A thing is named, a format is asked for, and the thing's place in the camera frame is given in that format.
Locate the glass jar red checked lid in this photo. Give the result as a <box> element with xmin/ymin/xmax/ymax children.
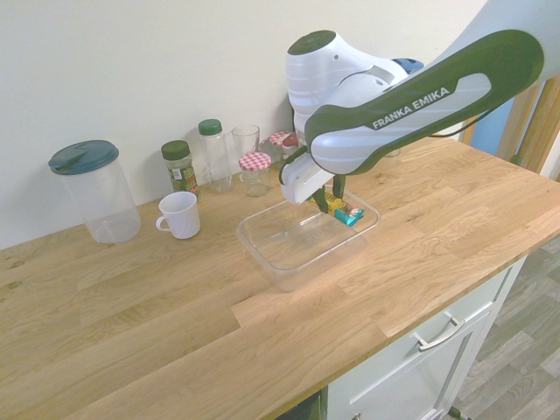
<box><xmin>237</xmin><ymin>152</ymin><xmax>274</xmax><ymax>199</ymax></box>
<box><xmin>260</xmin><ymin>130</ymin><xmax>301</xmax><ymax>171</ymax></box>

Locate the spice jar with dark lid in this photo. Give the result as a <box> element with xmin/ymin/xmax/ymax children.
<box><xmin>160</xmin><ymin>139</ymin><xmax>203</xmax><ymax>199</ymax></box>

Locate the clear bottle with green lid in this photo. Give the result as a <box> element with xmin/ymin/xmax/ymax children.
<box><xmin>197</xmin><ymin>119</ymin><xmax>235</xmax><ymax>194</ymax></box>

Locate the white ceramic mug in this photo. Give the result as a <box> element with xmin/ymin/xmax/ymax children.
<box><xmin>155</xmin><ymin>191</ymin><xmax>202</xmax><ymax>241</ymax></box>

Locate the tall clear glass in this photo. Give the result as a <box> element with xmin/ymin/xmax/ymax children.
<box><xmin>231</xmin><ymin>124</ymin><xmax>263</xmax><ymax>177</ymax></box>

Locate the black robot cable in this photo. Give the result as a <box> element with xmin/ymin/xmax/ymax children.
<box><xmin>430</xmin><ymin>108</ymin><xmax>494</xmax><ymax>139</ymax></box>

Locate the silver drawer handle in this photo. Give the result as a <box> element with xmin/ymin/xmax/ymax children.
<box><xmin>414</xmin><ymin>317</ymin><xmax>466</xmax><ymax>353</ymax></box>

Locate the clear pitcher with teal lid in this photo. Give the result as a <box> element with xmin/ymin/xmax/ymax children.
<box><xmin>47</xmin><ymin>139</ymin><xmax>143</xmax><ymax>245</ymax></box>

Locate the white kitchen cabinet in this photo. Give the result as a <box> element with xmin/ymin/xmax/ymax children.
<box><xmin>326</xmin><ymin>255</ymin><xmax>529</xmax><ymax>420</ymax></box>

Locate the teal yellow protein bar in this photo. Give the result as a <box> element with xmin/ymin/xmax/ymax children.
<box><xmin>305</xmin><ymin>193</ymin><xmax>367</xmax><ymax>229</ymax></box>

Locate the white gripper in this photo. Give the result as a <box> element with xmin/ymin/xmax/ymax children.
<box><xmin>278</xmin><ymin>155</ymin><xmax>347</xmax><ymax>216</ymax></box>

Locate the wooden door frame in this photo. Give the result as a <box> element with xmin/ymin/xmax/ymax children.
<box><xmin>508</xmin><ymin>72</ymin><xmax>560</xmax><ymax>184</ymax></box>

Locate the clear plastic food container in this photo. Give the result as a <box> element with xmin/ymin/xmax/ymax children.
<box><xmin>235</xmin><ymin>187</ymin><xmax>382</xmax><ymax>295</ymax></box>

